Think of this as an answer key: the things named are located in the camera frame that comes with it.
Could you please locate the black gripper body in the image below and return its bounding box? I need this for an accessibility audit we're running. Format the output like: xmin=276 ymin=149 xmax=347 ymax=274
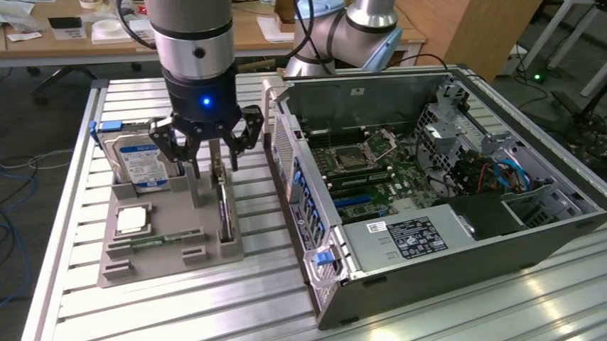
xmin=163 ymin=65 xmax=244 ymax=141

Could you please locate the graphics card with metal bracket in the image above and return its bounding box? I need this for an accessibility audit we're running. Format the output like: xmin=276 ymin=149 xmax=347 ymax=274
xmin=208 ymin=139 xmax=238 ymax=247

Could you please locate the hard disk in blue caddy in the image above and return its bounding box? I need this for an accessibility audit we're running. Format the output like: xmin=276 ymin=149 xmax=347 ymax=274
xmin=88 ymin=119 xmax=187 ymax=195

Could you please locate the plain white labelled box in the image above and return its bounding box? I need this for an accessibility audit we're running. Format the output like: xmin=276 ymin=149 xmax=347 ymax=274
xmin=128 ymin=18 xmax=154 ymax=40

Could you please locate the CPU socket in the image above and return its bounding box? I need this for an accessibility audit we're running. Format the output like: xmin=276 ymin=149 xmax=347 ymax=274
xmin=331 ymin=145 xmax=376 ymax=172

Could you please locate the white paper stack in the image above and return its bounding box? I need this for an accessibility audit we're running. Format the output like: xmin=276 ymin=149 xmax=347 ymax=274
xmin=258 ymin=16 xmax=296 ymax=43

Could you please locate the silver CPU chip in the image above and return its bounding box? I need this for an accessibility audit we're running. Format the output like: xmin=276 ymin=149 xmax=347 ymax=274
xmin=115 ymin=207 xmax=150 ymax=235

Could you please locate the white box with tape roll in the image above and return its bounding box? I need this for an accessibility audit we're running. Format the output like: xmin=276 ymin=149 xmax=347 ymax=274
xmin=91 ymin=19 xmax=134 ymax=45

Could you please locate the wooden desk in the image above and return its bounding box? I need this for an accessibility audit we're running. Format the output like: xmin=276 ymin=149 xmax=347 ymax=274
xmin=0 ymin=0 xmax=428 ymax=68

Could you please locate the installed black RAM stick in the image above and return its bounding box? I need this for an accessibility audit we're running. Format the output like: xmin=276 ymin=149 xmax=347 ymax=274
xmin=327 ymin=172 xmax=394 ymax=190

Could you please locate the green RAM stick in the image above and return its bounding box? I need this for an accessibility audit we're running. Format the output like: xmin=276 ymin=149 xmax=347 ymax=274
xmin=130 ymin=230 xmax=200 ymax=249

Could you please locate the metal socket cover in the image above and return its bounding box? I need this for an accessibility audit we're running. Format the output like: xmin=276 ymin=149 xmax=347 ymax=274
xmin=363 ymin=127 xmax=400 ymax=156

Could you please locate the blue expansion slot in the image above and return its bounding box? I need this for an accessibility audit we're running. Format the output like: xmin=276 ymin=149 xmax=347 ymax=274
xmin=334 ymin=194 xmax=372 ymax=207

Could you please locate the white box with black lid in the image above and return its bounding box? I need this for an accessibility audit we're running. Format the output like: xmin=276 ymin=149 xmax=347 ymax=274
xmin=48 ymin=16 xmax=88 ymax=41

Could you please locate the grey parts rack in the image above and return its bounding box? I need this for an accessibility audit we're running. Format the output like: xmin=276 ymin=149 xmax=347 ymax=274
xmin=98 ymin=156 xmax=246 ymax=288

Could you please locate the green motherboard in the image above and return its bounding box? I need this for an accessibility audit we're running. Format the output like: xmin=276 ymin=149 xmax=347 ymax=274
xmin=303 ymin=124 xmax=456 ymax=221

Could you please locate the metal disk bay cage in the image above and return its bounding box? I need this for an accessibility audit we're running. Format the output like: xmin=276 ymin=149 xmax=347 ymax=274
xmin=412 ymin=102 xmax=481 ymax=172

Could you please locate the clear plastic bag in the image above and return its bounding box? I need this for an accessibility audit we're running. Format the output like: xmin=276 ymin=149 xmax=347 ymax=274
xmin=0 ymin=9 xmax=44 ymax=33

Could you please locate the grey power supply unit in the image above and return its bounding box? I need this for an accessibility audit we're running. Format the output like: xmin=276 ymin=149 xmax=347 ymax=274
xmin=340 ymin=204 xmax=477 ymax=274

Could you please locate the wooden cabinet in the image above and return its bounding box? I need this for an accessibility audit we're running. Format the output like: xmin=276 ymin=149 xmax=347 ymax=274
xmin=392 ymin=0 xmax=545 ymax=82

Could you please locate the dark grey open PC case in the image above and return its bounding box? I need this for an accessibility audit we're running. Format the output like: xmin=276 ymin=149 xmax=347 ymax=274
xmin=262 ymin=65 xmax=607 ymax=331

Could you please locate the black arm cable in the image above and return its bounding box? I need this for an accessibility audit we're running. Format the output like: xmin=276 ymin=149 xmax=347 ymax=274
xmin=116 ymin=0 xmax=158 ymax=50

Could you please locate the white floor cable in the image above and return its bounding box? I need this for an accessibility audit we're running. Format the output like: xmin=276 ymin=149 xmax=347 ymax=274
xmin=0 ymin=148 xmax=75 ymax=171

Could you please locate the blue floor cable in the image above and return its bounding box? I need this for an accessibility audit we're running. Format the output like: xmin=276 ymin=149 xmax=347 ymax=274
xmin=0 ymin=166 xmax=38 ymax=308

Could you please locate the black power cable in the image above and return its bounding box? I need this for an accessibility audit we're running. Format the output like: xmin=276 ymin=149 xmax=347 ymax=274
xmin=392 ymin=53 xmax=458 ymax=71

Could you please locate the red orange wire bundle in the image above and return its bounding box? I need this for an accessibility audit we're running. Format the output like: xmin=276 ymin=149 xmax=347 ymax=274
xmin=478 ymin=165 xmax=501 ymax=193

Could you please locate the blue wire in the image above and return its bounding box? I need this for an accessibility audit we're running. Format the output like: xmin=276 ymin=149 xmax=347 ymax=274
xmin=493 ymin=159 xmax=533 ymax=193

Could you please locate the white table frame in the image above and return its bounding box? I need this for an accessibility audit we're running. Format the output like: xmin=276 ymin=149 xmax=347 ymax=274
xmin=519 ymin=0 xmax=607 ymax=97

